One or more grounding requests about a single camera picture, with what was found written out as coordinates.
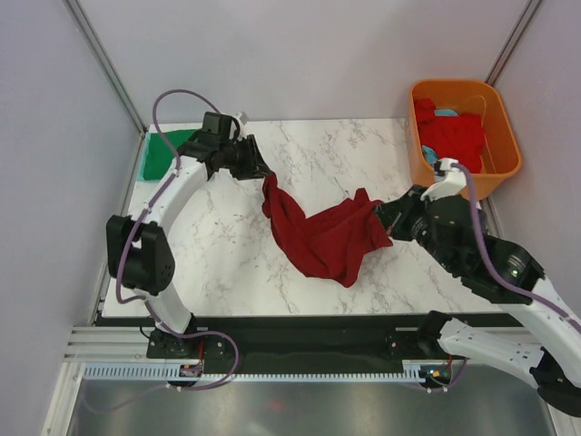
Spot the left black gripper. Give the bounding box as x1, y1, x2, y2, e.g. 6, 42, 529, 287
219, 134, 271, 182

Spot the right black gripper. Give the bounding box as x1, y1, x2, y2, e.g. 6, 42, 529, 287
372, 183, 458, 273

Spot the dark red t shirt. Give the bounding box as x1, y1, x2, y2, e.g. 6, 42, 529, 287
262, 173, 393, 288

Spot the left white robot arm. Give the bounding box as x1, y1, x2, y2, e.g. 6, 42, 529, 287
105, 131, 271, 357

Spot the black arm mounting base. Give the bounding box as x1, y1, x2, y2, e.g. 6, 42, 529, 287
93, 311, 523, 377

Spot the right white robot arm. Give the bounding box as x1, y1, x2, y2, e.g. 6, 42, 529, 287
373, 185, 580, 417

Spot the light blue t shirt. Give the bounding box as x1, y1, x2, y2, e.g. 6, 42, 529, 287
421, 108, 458, 165

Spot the bright red t shirt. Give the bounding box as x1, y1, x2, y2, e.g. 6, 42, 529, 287
414, 98, 486, 173

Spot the folded green t shirt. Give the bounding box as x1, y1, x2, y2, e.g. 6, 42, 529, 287
137, 129, 196, 182

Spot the orange plastic basket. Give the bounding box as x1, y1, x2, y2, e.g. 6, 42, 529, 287
405, 79, 522, 200

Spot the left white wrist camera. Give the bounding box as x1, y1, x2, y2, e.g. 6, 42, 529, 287
230, 111, 249, 140

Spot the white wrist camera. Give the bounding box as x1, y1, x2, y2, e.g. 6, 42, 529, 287
420, 158, 467, 202
230, 111, 249, 140

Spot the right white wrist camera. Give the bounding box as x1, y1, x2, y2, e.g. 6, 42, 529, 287
420, 158, 467, 202

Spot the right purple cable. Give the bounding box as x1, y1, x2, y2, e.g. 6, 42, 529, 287
424, 163, 581, 395

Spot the purple cable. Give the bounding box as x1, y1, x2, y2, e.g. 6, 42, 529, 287
81, 88, 241, 414
424, 163, 581, 395

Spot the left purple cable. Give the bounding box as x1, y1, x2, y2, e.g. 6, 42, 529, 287
81, 88, 241, 414

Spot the left aluminium frame post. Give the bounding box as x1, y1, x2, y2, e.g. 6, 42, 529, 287
62, 0, 147, 136

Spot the aluminium frame post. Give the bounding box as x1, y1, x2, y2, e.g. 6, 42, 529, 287
485, 0, 546, 87
62, 0, 147, 136

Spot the right aluminium frame post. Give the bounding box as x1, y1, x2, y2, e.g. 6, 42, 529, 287
485, 0, 546, 87

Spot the aluminium rail profile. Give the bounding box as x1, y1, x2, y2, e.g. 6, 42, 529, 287
64, 326, 149, 362

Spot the white slotted cable duct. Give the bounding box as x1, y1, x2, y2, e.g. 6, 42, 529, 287
83, 361, 460, 383

